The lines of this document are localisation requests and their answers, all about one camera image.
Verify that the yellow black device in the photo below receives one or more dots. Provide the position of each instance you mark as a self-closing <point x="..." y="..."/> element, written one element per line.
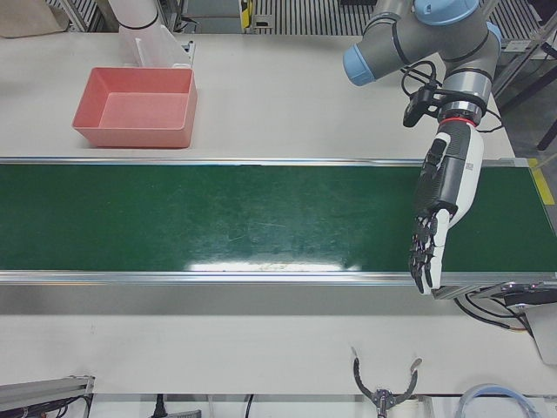
<point x="247" y="11"/>

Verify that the brown cardboard piece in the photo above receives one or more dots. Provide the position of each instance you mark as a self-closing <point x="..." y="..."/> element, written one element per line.
<point x="26" y="22"/>

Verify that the ribbed metal panel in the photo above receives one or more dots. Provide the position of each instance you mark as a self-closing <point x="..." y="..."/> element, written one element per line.
<point x="313" y="17"/>

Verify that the aluminium profile bar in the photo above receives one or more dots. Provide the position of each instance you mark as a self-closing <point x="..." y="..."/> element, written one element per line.
<point x="43" y="387"/>

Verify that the robot hand black white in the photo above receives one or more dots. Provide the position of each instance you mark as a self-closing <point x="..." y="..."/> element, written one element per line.
<point x="461" y="174"/>

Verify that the black conveyor motor unit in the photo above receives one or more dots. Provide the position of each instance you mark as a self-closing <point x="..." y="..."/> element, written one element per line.
<point x="531" y="296"/>

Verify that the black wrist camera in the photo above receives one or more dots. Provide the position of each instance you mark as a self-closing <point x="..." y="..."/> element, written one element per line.
<point x="413" y="109"/>

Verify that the metal claw bracket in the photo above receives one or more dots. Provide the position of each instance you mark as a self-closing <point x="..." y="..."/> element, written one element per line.
<point x="383" y="398"/>

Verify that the grey metal plate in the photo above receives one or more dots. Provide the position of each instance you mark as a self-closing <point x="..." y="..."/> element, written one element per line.
<point x="546" y="335"/>

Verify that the white cylindrical post with base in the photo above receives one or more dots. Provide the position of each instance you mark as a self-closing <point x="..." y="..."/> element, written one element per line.
<point x="135" y="17"/>

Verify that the pink plastic box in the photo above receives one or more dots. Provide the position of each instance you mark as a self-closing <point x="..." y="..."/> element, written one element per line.
<point x="130" y="113"/>

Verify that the green conveyor belt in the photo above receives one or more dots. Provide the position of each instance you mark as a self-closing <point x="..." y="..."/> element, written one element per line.
<point x="217" y="217"/>

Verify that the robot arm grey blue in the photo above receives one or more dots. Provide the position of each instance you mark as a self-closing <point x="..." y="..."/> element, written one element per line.
<point x="435" y="39"/>

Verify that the aluminium frame struts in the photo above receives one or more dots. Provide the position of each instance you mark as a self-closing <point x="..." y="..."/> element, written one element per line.
<point x="515" y="45"/>

